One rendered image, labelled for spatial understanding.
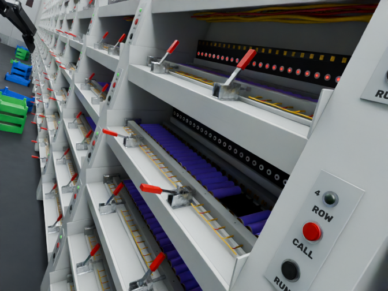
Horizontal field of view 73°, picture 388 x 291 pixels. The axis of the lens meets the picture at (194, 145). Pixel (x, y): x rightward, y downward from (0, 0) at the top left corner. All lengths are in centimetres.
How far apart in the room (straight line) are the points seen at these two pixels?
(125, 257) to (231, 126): 39
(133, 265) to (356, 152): 48
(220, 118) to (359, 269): 24
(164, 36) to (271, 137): 58
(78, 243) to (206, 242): 61
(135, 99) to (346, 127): 65
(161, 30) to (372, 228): 71
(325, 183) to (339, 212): 3
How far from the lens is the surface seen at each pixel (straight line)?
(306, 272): 28
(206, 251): 38
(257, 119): 33
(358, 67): 29
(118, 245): 65
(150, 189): 41
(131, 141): 66
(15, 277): 127
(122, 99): 81
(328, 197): 26
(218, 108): 39
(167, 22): 83
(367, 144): 26
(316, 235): 27
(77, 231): 97
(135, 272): 60
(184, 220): 43
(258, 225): 42
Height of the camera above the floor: 87
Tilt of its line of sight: 11 degrees down
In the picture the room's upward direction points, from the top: 23 degrees clockwise
